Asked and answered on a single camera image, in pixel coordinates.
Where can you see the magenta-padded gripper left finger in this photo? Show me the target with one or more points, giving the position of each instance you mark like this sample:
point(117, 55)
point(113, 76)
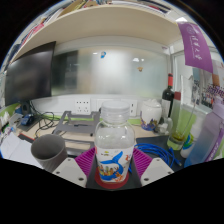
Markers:
point(68, 170)

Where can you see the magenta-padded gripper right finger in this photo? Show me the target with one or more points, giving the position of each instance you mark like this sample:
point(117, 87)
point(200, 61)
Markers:
point(156, 170)

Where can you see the clear plastic water bottle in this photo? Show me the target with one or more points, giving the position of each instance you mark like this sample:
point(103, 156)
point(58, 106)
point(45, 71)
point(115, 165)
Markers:
point(115, 140)

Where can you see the pale purple water jug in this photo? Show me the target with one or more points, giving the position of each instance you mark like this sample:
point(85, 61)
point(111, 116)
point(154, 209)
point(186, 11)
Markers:
point(206, 136)

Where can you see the grey textured cup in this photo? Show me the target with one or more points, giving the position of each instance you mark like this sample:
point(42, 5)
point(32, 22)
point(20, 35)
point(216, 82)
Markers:
point(50, 155)

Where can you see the flat round red coaster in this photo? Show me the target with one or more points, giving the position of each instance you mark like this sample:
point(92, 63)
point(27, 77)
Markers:
point(111, 185)

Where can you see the grey metal laptop stand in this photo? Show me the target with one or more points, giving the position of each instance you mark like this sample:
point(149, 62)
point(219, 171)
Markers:
point(76, 123)

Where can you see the white ceramic jar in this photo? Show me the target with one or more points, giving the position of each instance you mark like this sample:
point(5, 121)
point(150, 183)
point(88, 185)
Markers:
point(151, 115)

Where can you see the small blue box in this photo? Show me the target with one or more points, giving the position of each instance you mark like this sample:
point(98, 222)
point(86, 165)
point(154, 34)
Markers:
point(27, 120)

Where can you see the dark wine bottle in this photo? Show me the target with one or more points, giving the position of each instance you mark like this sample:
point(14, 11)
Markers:
point(167, 98)

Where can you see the group photo poster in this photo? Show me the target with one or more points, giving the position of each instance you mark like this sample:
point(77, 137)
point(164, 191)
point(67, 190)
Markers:
point(208, 95)

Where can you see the black computer monitor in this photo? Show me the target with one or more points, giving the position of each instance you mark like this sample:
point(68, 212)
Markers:
point(30, 75)

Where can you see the purple hanging banner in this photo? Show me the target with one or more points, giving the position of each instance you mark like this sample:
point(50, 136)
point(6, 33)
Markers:
point(196, 46)

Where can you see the white wall socket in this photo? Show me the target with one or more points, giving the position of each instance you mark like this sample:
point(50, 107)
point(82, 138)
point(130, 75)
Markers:
point(82, 106)
point(133, 107)

